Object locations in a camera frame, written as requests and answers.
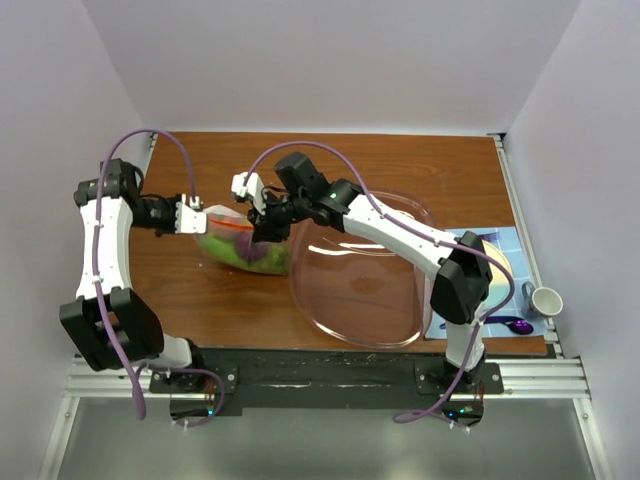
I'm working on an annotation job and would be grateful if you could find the purple plastic spoon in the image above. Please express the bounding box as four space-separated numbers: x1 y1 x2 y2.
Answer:
484 316 534 336

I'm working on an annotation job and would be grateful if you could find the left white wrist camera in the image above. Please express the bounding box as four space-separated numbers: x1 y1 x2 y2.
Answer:
175 194 208 235

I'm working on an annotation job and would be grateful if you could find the white blue-handled mug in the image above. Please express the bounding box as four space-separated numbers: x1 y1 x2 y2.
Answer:
520 281 564 320

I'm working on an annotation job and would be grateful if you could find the clear zip top bag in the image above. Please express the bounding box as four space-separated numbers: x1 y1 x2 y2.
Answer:
195 205 290 276

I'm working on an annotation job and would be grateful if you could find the purple fake onion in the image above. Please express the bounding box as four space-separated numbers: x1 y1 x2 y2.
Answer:
234 231 269 264

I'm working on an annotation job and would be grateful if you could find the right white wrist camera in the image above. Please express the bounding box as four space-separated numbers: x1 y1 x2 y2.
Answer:
231 172 266 215

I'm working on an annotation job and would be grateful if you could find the green fake vegetable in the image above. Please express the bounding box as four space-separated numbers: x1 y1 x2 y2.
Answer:
196 232 290 275

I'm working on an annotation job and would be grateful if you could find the purple cable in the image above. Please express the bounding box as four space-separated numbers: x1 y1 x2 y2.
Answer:
97 128 224 427
247 140 515 425

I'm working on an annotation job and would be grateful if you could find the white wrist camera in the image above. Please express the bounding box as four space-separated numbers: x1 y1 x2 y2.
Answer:
231 172 266 215
175 194 208 235

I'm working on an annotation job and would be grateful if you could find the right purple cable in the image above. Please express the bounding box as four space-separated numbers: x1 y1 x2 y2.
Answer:
247 140 515 425

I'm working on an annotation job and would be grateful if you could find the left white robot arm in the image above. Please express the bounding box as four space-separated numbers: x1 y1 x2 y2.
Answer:
59 159 207 392

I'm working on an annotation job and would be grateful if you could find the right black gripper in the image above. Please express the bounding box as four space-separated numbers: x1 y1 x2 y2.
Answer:
248 188 310 243

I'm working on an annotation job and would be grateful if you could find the blue checkered placemat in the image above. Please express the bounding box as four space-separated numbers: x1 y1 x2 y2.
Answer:
423 226 551 341

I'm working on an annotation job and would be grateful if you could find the clear pink plastic tray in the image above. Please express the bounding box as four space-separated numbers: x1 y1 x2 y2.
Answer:
290 220 432 350

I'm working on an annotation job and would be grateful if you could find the cream floral plate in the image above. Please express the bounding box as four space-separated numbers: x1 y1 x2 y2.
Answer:
482 240 513 310

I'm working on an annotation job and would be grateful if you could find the purple plastic fork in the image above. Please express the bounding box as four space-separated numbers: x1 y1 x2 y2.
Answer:
478 231 500 242

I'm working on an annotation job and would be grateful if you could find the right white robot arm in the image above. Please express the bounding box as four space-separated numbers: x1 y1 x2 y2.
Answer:
231 152 492 393

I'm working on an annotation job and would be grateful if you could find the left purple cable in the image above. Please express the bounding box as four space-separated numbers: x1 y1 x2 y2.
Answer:
97 128 224 427

